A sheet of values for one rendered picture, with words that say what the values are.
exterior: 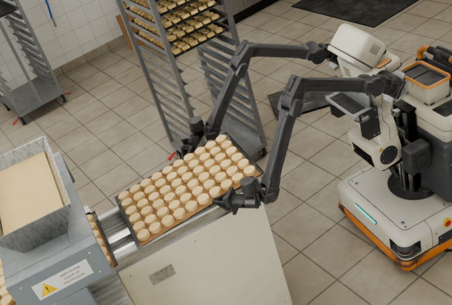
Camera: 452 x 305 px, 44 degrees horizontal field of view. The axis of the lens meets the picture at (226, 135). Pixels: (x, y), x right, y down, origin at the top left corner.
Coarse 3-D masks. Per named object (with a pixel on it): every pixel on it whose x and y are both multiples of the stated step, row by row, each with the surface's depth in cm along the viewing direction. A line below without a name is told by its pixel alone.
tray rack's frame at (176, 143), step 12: (120, 0) 364; (120, 12) 367; (132, 36) 378; (144, 72) 392; (204, 72) 421; (156, 96) 405; (228, 120) 431; (168, 132) 422; (228, 132) 418; (240, 132) 414; (180, 144) 421; (204, 144) 412; (240, 144) 401; (252, 144) 397
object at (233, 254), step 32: (224, 224) 241; (256, 224) 250; (160, 256) 234; (192, 256) 241; (224, 256) 250; (256, 256) 258; (128, 288) 234; (160, 288) 241; (192, 288) 250; (224, 288) 258; (256, 288) 268
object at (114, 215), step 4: (116, 208) 253; (108, 212) 252; (112, 212) 251; (116, 212) 251; (120, 212) 252; (100, 216) 251; (104, 216) 250; (108, 216) 250; (112, 216) 251; (116, 216) 252; (120, 216) 253; (100, 220) 249; (104, 220) 251; (108, 220) 251; (112, 220) 252; (116, 220) 253; (120, 220) 254; (104, 224) 251; (108, 224) 252; (112, 224) 253; (104, 228) 252
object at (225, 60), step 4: (200, 44) 400; (200, 48) 401; (204, 48) 397; (208, 48) 392; (204, 52) 394; (208, 52) 393; (212, 52) 389; (216, 52) 383; (212, 56) 386; (216, 56) 384; (220, 56) 380; (224, 56) 375; (220, 60) 378; (224, 60) 376; (228, 60) 372; (228, 64) 370
